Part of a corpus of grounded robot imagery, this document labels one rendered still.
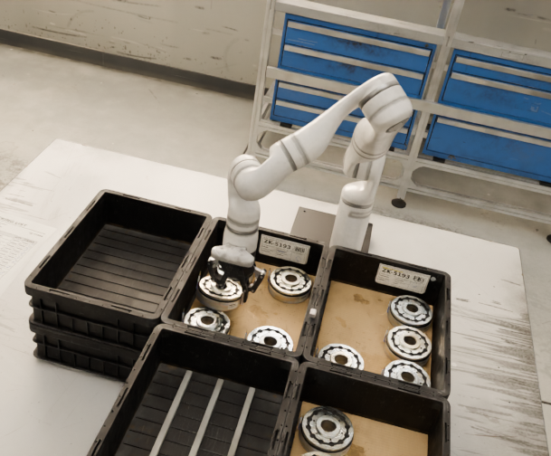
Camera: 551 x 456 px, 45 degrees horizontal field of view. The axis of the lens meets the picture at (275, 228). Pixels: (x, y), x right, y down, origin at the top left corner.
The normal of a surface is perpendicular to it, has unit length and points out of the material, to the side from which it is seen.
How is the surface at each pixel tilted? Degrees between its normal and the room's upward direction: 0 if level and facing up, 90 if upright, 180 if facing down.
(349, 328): 0
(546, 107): 90
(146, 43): 90
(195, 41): 90
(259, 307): 0
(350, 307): 0
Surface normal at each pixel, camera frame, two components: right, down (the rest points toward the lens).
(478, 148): -0.21, 0.56
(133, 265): 0.14, -0.79
